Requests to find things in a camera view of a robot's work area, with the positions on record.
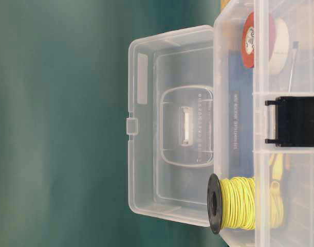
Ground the clear plastic toolbox lid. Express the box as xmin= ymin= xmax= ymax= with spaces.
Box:
xmin=126 ymin=25 xmax=214 ymax=227

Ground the clear plastic toolbox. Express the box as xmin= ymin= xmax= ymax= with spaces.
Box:
xmin=214 ymin=1 xmax=314 ymax=246

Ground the black toolbox latch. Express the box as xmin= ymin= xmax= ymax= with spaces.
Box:
xmin=265 ymin=96 xmax=314 ymax=147

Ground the blue cardboard box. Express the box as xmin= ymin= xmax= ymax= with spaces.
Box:
xmin=228 ymin=51 xmax=254 ymax=178

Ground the red tape roll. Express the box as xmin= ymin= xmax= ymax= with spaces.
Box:
xmin=241 ymin=12 xmax=276 ymax=68

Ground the white tape roll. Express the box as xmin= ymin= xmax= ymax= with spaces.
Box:
xmin=269 ymin=18 xmax=290 ymax=75

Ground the yellow wire spool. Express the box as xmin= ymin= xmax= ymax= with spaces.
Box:
xmin=207 ymin=172 xmax=285 ymax=235

